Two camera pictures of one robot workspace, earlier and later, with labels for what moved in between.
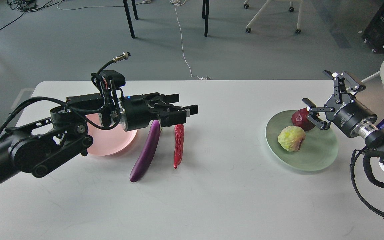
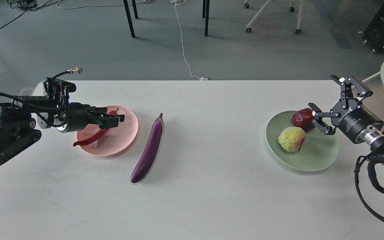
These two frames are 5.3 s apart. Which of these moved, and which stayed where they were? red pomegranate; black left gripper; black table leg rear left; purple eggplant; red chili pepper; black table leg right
Moved: black left gripper; red chili pepper
Stayed: red pomegranate; black table leg right; purple eggplant; black table leg rear left
